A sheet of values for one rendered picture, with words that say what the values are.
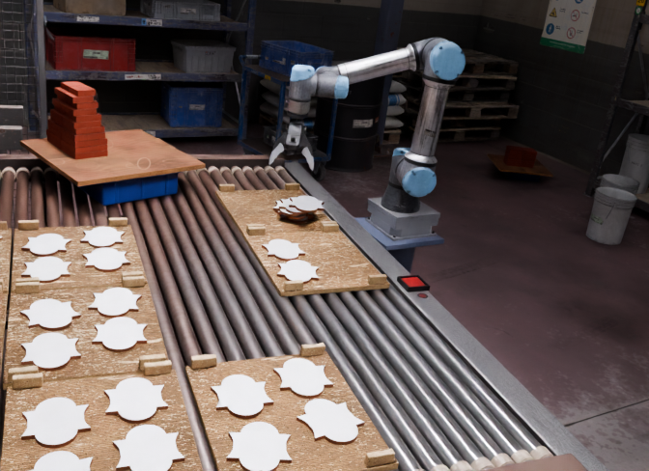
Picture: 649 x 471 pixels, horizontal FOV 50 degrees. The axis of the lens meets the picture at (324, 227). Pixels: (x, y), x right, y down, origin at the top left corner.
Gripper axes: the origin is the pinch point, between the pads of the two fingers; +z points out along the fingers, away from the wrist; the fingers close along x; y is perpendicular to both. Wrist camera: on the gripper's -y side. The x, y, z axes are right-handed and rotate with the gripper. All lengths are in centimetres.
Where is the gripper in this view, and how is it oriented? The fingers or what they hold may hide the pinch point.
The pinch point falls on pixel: (291, 169)
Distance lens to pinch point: 243.4
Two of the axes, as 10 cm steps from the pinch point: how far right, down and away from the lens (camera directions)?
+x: -9.9, -1.4, -0.2
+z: -1.3, 8.9, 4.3
